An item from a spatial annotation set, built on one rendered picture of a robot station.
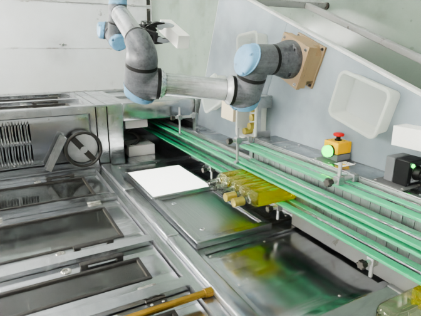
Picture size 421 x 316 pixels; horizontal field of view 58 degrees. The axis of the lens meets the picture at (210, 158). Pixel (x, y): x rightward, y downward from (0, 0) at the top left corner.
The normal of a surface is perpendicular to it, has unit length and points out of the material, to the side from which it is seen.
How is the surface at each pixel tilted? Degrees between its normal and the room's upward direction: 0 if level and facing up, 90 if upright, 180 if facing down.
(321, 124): 0
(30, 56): 90
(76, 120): 90
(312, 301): 90
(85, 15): 90
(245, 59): 8
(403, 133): 0
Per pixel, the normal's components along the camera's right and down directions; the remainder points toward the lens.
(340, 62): -0.88, 0.13
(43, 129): 0.47, 0.25
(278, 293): 0.00, -0.96
